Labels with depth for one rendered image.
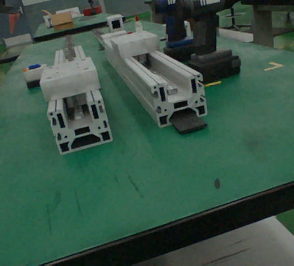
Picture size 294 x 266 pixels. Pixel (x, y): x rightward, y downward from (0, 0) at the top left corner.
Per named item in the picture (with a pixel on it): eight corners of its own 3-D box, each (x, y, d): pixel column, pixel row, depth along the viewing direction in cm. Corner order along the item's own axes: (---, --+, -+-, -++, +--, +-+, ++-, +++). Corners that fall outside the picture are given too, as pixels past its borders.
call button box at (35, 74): (29, 84, 127) (24, 67, 125) (55, 77, 129) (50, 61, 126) (27, 89, 120) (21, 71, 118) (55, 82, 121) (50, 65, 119)
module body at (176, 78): (107, 61, 139) (103, 40, 136) (132, 55, 140) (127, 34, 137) (159, 128, 66) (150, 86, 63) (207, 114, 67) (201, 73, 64)
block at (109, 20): (105, 33, 235) (102, 19, 232) (122, 29, 237) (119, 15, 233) (107, 34, 226) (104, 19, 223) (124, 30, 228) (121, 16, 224)
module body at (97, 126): (62, 72, 136) (55, 51, 133) (86, 66, 138) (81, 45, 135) (60, 154, 63) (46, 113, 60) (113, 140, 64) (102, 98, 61)
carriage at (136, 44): (114, 59, 107) (109, 38, 105) (148, 52, 109) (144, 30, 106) (123, 69, 93) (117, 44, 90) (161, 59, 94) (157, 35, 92)
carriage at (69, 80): (52, 95, 82) (43, 67, 79) (97, 83, 83) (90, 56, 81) (50, 115, 67) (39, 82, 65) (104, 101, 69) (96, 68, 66)
